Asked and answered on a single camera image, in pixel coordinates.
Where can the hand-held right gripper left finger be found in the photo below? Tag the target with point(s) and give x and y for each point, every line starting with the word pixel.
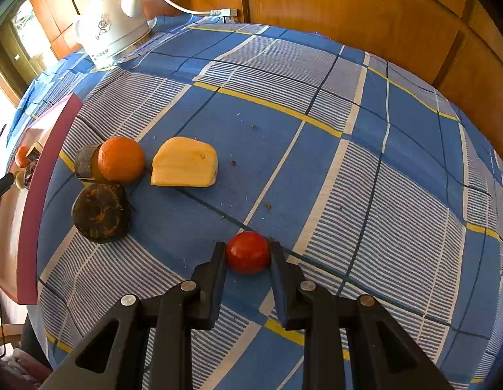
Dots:
pixel 218 280

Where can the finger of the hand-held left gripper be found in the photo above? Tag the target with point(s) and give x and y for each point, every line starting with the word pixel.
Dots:
pixel 1 186

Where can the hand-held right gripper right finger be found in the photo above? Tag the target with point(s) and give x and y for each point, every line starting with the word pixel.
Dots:
pixel 280 284

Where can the orange mandarin with stem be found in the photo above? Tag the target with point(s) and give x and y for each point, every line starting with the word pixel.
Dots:
pixel 22 156

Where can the red cherry tomato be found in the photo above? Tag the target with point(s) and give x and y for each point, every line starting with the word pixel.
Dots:
pixel 248 252

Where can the pink cardboard tray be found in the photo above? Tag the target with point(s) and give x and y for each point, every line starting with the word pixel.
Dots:
pixel 44 178

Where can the yellow fruit chunk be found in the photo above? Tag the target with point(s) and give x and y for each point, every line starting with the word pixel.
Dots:
pixel 184 162

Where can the blue plaid tablecloth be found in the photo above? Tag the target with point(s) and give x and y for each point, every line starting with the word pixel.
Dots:
pixel 316 170

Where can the wooden glazed door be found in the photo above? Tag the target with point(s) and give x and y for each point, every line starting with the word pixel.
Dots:
pixel 20 44

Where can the white ceramic electric kettle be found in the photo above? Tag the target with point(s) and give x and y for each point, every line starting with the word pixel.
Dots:
pixel 109 28

